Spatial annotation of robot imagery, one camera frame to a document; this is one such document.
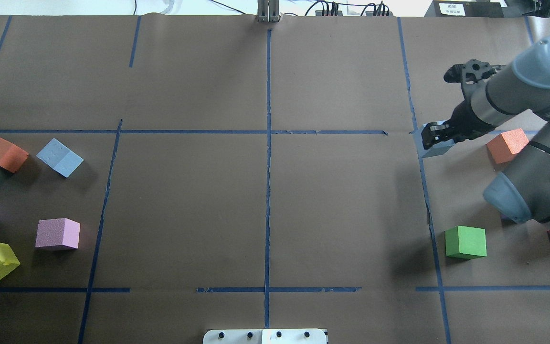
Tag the orange foam block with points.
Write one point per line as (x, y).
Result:
(12, 157)
(505, 146)

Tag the pink foam block left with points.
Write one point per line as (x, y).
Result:
(57, 234)

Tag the white mounting plate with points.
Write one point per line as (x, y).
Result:
(266, 336)

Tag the orange foam block left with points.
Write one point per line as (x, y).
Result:
(12, 157)

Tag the orange foam block right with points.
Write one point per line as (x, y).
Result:
(505, 146)

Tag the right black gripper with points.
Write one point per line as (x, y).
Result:
(462, 123)

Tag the green foam block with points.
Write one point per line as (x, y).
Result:
(465, 242)

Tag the black box with label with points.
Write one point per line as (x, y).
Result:
(464, 8)

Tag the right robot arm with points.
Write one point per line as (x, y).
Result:
(493, 95)

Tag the aluminium frame post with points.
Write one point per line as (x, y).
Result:
(268, 11)

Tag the light blue foam block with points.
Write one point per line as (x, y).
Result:
(437, 149)
(60, 158)

